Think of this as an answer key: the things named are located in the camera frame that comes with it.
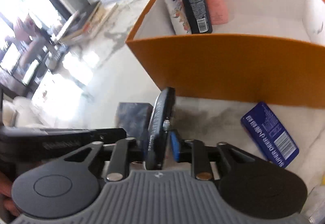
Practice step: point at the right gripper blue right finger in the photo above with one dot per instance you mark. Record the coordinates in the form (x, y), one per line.
(181, 149)

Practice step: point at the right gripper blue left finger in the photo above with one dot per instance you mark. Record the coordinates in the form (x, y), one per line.
(137, 148)

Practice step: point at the plaid patterned black pouch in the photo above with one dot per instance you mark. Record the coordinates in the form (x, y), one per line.
(158, 130)

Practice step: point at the dark illustrated card box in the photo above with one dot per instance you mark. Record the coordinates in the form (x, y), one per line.
(134, 118)

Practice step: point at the blue Super Deer tin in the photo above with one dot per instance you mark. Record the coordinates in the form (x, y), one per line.
(270, 136)

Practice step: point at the white Nivea cream tube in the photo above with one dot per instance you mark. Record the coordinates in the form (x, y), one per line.
(178, 17)

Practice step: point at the pink pump lotion bottle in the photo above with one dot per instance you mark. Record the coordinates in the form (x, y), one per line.
(218, 12)

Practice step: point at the clear plastic box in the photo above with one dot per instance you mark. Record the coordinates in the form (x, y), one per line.
(314, 206)

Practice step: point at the orange cardboard storage box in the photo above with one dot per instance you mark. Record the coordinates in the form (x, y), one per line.
(270, 50)

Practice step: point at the stack of books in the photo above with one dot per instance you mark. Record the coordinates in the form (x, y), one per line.
(85, 24)

